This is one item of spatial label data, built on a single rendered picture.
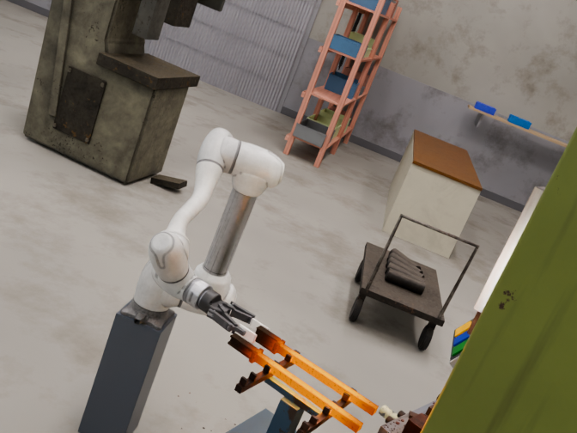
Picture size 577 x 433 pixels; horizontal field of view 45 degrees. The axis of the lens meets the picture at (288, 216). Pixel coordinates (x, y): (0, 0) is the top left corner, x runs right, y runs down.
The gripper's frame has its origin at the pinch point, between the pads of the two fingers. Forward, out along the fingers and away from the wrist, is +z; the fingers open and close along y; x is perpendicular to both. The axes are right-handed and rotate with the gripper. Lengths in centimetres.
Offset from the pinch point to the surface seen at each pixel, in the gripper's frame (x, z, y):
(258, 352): 1.6, 9.0, 11.8
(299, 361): 0.6, 17.7, 1.2
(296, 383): 0.9, 23.8, 13.2
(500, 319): 48, 64, 16
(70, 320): -102, -139, -83
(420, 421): -4, 54, -18
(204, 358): -102, -78, -127
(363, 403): 0.7, 40.6, 1.2
